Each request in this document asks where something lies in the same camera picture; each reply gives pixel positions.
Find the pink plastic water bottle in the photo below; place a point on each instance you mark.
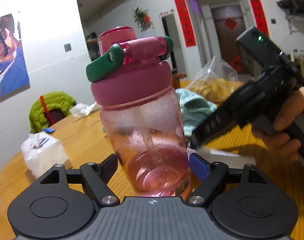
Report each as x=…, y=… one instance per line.
x=142, y=120

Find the red couplet banner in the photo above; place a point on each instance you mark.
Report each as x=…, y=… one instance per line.
x=254, y=5
x=184, y=20

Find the purple flag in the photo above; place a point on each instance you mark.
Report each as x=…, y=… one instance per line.
x=195, y=3

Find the green puffer jacket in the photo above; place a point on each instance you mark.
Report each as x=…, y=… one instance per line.
x=56, y=102

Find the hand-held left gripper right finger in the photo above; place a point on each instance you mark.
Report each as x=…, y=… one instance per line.
x=199, y=167

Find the teal striped towel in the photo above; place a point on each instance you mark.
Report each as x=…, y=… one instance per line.
x=194, y=107

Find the crumpled white tissue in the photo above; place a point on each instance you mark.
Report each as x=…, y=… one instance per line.
x=79, y=110

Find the wall poster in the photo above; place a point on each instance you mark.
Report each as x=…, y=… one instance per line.
x=9, y=62

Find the white wall shelf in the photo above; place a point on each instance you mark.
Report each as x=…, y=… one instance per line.
x=296, y=17

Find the white paper towel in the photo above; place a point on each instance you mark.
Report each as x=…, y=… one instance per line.
x=217, y=152

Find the red square door decoration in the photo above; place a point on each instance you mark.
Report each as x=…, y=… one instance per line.
x=230, y=23

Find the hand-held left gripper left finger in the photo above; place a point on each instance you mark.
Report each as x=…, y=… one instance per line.
x=109, y=167

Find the white tissue pack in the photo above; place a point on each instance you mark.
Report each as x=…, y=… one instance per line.
x=44, y=155

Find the black cat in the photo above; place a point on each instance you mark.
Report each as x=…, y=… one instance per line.
x=296, y=5

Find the brown door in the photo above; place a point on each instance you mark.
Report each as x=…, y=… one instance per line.
x=227, y=45

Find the grey wall switch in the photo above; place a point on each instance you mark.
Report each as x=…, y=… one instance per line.
x=273, y=21
x=67, y=47

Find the clear plastic food bag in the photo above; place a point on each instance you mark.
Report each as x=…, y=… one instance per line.
x=217, y=85

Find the person's right hand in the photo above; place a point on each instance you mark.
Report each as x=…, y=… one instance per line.
x=292, y=110

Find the small blue lighter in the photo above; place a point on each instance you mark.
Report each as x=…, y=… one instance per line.
x=48, y=130

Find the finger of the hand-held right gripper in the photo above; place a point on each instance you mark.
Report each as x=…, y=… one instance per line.
x=197, y=137

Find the hanging green plant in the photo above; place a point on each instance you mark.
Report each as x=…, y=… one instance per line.
x=141, y=16

